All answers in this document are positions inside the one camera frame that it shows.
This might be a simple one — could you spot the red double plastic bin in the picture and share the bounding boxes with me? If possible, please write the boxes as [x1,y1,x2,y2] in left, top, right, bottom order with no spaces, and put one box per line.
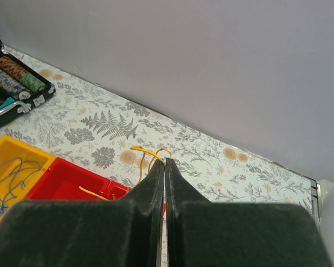
[23,158,131,201]

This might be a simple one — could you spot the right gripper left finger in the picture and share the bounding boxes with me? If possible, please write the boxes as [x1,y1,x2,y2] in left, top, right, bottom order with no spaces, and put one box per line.
[0,161,164,266]

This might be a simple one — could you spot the floral table mat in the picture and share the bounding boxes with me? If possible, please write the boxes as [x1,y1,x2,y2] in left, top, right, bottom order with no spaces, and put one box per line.
[0,75,297,248]

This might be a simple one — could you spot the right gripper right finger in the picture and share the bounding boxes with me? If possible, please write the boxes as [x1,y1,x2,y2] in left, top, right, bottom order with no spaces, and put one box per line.
[165,159,332,266]

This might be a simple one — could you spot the yellow plastic bin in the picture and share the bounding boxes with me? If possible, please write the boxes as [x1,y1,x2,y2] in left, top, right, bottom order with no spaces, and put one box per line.
[0,135,56,222]

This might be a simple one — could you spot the black poker chip case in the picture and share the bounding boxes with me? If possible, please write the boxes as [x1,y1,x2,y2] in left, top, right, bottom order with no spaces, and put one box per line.
[0,39,56,128]

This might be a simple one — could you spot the blue cable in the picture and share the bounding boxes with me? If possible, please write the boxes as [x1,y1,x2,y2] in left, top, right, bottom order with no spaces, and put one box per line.
[0,157,44,222]

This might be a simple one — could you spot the yellow cable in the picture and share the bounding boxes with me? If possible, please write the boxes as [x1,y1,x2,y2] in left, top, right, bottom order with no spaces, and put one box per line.
[78,145,173,201]

